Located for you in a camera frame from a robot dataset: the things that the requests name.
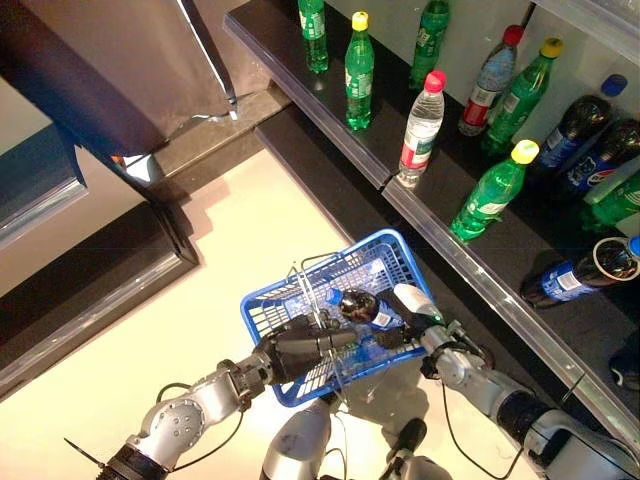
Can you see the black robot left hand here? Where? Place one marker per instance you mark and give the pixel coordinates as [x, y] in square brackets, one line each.
[295, 350]

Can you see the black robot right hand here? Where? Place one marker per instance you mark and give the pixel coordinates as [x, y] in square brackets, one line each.
[415, 302]

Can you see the blue plastic shopping basket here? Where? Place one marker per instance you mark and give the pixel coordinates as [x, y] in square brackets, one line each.
[360, 248]

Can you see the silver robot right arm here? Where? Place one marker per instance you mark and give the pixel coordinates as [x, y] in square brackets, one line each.
[475, 375]

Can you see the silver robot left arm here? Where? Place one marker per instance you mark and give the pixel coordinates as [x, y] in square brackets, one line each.
[175, 420]

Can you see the black glossy shelf board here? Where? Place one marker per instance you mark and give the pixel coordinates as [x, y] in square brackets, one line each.
[500, 260]

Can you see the green Sprite bottle yellow cap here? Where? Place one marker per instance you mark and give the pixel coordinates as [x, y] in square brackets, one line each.
[520, 100]
[430, 40]
[485, 200]
[313, 35]
[359, 80]
[620, 205]

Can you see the black shelf base plinth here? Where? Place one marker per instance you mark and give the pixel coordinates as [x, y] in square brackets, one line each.
[330, 200]

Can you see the clear water bottle red cap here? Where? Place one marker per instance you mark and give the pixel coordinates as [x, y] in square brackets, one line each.
[420, 135]
[487, 90]

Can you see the black glossy counter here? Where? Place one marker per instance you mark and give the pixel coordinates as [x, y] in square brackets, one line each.
[100, 280]

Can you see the Pepsi cola bottle blue cap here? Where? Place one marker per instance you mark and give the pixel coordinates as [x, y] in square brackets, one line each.
[600, 165]
[570, 132]

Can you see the white shelf back panel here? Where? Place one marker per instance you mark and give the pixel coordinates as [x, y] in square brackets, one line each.
[475, 20]

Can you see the brown backdrop sheet silver edge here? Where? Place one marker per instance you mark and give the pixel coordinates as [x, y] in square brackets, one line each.
[125, 60]

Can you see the clear plastic shelf edge rail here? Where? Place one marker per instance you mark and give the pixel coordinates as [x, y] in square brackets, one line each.
[600, 20]
[307, 107]
[500, 312]

